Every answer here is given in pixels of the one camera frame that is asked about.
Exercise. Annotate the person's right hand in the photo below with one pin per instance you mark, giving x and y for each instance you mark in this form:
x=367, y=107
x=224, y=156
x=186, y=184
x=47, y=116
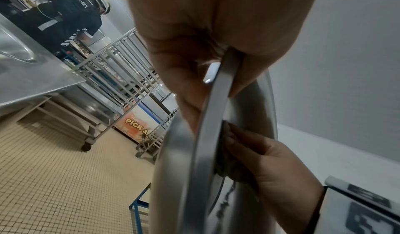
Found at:
x=281, y=168

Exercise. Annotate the person's left hand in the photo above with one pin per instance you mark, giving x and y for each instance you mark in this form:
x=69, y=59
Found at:
x=200, y=18

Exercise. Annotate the grey scouring cloth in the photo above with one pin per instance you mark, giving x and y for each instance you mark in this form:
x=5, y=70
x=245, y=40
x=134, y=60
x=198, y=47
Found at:
x=228, y=163

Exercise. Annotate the steel pot lid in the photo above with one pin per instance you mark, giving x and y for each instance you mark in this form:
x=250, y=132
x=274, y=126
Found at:
x=203, y=154

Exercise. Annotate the steel rack trolley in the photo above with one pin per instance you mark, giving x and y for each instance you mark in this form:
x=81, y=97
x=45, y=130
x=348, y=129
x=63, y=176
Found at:
x=125, y=62

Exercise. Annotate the white wrist tracker with marker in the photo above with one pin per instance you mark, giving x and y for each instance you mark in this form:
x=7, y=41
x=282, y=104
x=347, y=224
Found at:
x=359, y=210

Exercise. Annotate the orange chest freezer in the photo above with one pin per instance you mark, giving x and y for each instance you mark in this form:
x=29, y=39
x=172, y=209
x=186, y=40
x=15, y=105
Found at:
x=137, y=124

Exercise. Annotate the steel work table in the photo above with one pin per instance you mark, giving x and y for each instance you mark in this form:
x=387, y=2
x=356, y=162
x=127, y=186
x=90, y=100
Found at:
x=34, y=79

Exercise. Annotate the steel basin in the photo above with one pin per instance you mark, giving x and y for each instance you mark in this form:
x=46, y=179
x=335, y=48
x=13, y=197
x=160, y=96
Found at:
x=15, y=47

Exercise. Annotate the blue metal frame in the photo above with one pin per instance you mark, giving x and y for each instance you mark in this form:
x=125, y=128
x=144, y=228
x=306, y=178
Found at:
x=139, y=203

